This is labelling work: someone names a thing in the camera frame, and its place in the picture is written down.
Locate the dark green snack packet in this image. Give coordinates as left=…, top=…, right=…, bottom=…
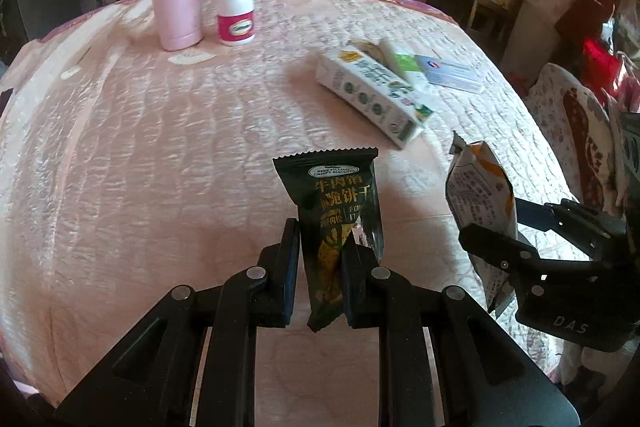
left=272, top=147, right=386, bottom=333

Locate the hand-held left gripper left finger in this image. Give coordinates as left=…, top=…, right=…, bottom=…
left=52, top=218, right=301, bottom=427

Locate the white green milk carton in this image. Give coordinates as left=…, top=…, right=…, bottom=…
left=315, top=41, right=436, bottom=150

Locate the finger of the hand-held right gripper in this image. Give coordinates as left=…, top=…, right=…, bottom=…
left=459, top=224, right=592, bottom=303
left=515, top=198, right=627, bottom=259

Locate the white orange snack wrapper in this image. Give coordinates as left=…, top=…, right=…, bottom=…
left=446, top=132, right=518, bottom=318

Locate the red bag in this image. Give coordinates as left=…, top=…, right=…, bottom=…
left=582, top=37, right=621, bottom=72

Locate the green white toothpaste box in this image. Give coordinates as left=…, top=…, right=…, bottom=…
left=378, top=38, right=433, bottom=90

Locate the floral seat cushion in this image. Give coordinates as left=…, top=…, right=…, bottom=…
left=525, top=63, right=626, bottom=228

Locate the white pill bottle pink label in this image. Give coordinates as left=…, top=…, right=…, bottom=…
left=216, top=0, right=256, bottom=46

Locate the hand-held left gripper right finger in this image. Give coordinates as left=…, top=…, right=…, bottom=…
left=342, top=239, right=568, bottom=427

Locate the blue white medicine box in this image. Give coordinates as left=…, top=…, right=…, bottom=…
left=414, top=54, right=487, bottom=94

